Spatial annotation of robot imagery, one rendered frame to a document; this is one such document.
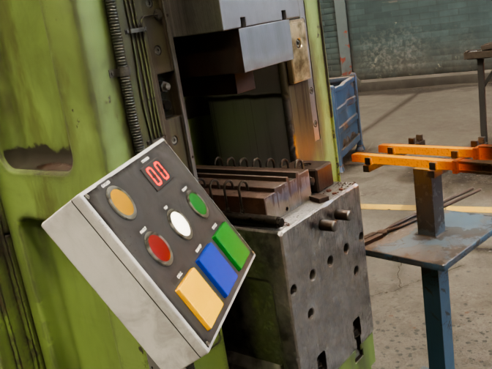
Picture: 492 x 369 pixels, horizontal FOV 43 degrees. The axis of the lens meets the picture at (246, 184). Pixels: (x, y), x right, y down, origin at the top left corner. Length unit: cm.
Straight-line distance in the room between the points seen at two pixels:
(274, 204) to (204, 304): 60
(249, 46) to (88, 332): 82
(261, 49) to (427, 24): 771
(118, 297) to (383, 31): 854
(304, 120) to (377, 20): 749
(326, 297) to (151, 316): 79
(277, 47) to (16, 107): 63
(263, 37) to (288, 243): 47
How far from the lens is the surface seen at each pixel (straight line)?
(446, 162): 174
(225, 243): 108
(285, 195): 151
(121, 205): 90
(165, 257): 91
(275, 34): 149
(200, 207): 109
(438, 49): 909
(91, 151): 130
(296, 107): 180
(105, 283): 89
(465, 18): 899
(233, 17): 137
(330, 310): 164
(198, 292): 92
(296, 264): 147
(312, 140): 188
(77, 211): 86
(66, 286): 166
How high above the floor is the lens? 140
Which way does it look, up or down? 15 degrees down
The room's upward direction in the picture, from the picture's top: 9 degrees counter-clockwise
